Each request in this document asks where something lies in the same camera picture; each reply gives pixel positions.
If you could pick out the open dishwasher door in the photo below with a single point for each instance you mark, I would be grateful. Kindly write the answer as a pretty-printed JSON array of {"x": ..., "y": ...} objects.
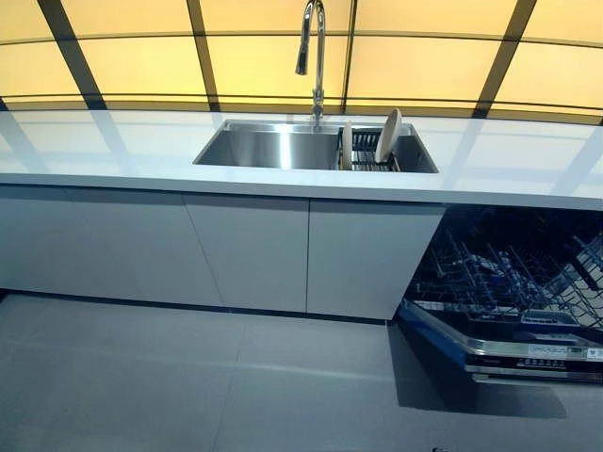
[{"x": 509, "y": 350}]

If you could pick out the white cabinet door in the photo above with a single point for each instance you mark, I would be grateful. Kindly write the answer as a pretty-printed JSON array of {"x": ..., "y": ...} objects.
[
  {"x": 372, "y": 256},
  {"x": 256, "y": 249},
  {"x": 108, "y": 240}
]

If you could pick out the stainless steel sink basin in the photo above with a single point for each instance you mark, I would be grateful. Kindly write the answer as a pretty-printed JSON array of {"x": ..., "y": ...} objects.
[{"x": 278, "y": 147}]

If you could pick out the small beige plate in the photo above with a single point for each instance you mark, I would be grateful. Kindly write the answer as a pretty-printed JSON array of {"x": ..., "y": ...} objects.
[{"x": 347, "y": 146}]

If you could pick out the large beige plate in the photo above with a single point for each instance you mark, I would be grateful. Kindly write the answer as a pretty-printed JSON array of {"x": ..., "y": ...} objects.
[{"x": 387, "y": 136}]

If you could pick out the chrome gooseneck kitchen faucet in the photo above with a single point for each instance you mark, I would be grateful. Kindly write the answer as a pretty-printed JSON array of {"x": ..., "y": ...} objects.
[{"x": 320, "y": 56}]

